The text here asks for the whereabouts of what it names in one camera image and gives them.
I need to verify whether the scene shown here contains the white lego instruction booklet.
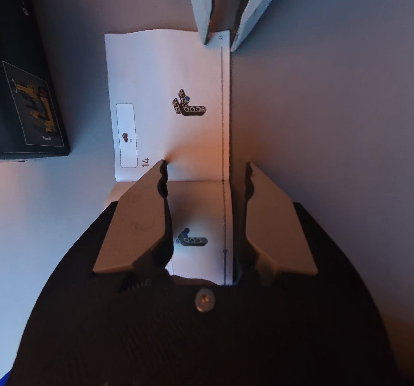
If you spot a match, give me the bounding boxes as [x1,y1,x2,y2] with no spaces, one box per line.
[103,29,234,286]

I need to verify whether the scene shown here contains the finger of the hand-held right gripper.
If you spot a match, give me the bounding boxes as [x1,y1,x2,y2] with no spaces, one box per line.
[229,0,293,52]
[186,0,224,45]

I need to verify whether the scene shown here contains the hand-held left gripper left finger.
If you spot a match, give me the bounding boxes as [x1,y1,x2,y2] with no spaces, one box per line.
[92,159,174,274]

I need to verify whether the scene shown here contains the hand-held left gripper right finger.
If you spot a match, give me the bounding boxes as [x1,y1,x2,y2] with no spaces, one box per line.
[243,162,319,287]

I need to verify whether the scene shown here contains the black lego set box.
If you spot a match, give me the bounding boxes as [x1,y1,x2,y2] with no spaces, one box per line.
[0,0,71,162]

